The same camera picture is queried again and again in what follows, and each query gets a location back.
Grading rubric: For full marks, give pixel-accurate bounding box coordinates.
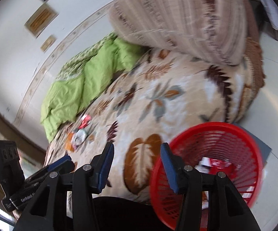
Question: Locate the red cigarette box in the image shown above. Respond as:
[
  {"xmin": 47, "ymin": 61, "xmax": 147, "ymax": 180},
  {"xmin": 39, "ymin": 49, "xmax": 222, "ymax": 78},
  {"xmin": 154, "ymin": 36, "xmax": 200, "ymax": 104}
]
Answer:
[{"xmin": 209, "ymin": 159, "xmax": 238, "ymax": 179}]

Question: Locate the orange medicine box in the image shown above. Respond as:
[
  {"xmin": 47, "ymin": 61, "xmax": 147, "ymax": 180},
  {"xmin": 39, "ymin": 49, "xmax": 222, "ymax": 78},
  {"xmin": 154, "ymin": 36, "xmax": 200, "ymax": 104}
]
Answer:
[{"xmin": 64, "ymin": 132, "xmax": 75, "ymax": 152}]

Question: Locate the crumpled white tissue wad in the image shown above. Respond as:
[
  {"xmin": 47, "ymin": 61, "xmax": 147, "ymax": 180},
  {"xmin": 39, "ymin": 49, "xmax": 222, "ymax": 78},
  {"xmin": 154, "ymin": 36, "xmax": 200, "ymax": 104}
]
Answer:
[{"xmin": 71, "ymin": 129, "xmax": 88, "ymax": 147}]

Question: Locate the red tissue pack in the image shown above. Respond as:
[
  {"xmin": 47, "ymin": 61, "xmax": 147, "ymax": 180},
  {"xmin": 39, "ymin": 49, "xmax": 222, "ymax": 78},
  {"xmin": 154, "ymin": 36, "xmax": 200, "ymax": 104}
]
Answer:
[{"xmin": 78, "ymin": 114, "xmax": 91, "ymax": 129}]

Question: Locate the green quilt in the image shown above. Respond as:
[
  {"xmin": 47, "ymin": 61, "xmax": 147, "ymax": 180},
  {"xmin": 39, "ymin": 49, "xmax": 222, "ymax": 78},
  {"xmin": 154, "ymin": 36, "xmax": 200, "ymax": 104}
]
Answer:
[{"xmin": 40, "ymin": 32, "xmax": 146, "ymax": 142}]

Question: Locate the leaf-patterned beige blanket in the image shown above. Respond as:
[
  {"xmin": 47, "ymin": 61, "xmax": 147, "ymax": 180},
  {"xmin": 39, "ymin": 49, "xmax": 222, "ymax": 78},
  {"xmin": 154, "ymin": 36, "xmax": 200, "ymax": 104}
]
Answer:
[{"xmin": 45, "ymin": 38, "xmax": 265, "ymax": 202}]

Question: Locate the striped beige pillow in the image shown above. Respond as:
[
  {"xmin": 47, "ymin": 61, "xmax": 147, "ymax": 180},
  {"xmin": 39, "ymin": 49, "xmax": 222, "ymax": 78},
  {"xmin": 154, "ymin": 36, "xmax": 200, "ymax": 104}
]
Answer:
[{"xmin": 109, "ymin": 0, "xmax": 259, "ymax": 66}]

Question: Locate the framed wall picture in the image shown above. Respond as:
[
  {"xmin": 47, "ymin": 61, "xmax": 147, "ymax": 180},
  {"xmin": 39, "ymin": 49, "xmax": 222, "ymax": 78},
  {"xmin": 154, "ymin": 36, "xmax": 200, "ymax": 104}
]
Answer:
[{"xmin": 25, "ymin": 3, "xmax": 58, "ymax": 38}]

